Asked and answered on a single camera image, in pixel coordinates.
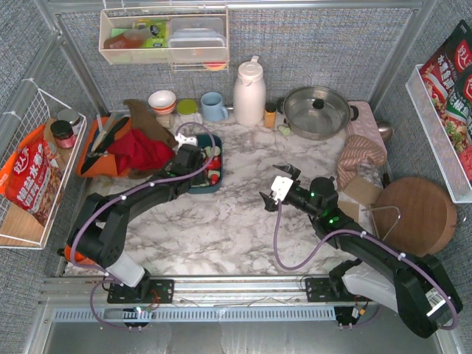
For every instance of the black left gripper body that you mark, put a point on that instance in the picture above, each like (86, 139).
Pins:
(195, 155)

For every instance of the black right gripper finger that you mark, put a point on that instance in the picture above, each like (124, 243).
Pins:
(269, 203)
(291, 170)

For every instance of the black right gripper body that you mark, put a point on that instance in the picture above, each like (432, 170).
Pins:
(297, 194)

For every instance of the teal storage basket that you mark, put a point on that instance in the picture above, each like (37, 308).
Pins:
(204, 142)

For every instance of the brown cardboard square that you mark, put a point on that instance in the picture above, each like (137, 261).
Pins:
(350, 209)
(362, 191)

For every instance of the striped pink cloth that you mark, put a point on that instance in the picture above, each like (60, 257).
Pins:
(357, 149)

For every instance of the steel pot with lid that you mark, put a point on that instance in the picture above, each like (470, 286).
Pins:
(316, 113)

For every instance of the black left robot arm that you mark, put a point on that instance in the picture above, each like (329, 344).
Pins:
(99, 232)

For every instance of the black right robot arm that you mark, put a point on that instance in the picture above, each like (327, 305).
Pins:
(418, 289)

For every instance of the red coffee capsule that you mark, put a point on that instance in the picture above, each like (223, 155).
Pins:
(215, 164)
(213, 179)

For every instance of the right white mesh basket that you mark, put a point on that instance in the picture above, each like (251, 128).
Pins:
(455, 178)

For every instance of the green lid white cup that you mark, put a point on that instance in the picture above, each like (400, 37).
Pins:
(187, 110)

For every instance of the red cloth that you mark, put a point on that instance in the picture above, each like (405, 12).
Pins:
(135, 151)

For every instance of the brown cloth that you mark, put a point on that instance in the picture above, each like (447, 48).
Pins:
(143, 120)

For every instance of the light blue mug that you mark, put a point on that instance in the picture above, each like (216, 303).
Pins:
(213, 108)

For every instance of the white orange striped bowl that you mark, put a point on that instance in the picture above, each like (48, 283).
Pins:
(162, 102)

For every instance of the orange spice bottle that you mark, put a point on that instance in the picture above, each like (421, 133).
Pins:
(270, 115)

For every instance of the orange tray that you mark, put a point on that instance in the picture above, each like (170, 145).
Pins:
(105, 166)

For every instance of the pink egg tray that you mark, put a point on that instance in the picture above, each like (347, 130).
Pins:
(365, 124)

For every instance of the white thermos jug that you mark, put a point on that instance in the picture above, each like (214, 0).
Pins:
(249, 97)

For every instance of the steel ladle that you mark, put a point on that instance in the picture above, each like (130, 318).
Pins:
(386, 130)

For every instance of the black knife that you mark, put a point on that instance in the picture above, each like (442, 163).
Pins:
(92, 156)

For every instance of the round wooden cutting board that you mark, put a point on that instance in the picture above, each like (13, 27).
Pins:
(428, 215)

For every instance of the clear plastic food container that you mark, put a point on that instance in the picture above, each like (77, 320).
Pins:
(196, 39)

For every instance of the dark lid jar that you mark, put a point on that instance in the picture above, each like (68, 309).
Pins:
(63, 134)

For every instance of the green snack packet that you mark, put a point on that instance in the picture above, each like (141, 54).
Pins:
(160, 33)

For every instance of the orange seasoning bag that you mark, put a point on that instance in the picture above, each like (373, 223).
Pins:
(28, 178)

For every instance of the red seasoning packet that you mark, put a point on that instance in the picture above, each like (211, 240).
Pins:
(447, 78)

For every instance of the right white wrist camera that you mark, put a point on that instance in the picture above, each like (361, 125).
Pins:
(280, 186)

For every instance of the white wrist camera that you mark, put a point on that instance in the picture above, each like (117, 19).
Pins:
(280, 186)
(181, 139)

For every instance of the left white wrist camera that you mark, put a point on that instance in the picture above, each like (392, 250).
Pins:
(181, 139)

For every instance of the metal wire trivet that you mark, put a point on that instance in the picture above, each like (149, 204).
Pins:
(383, 220)

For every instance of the white wall basket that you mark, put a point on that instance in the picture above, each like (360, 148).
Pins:
(118, 20)

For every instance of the left white wire basket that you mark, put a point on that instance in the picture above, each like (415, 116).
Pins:
(19, 229)

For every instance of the aluminium front rail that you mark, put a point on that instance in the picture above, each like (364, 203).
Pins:
(210, 291)

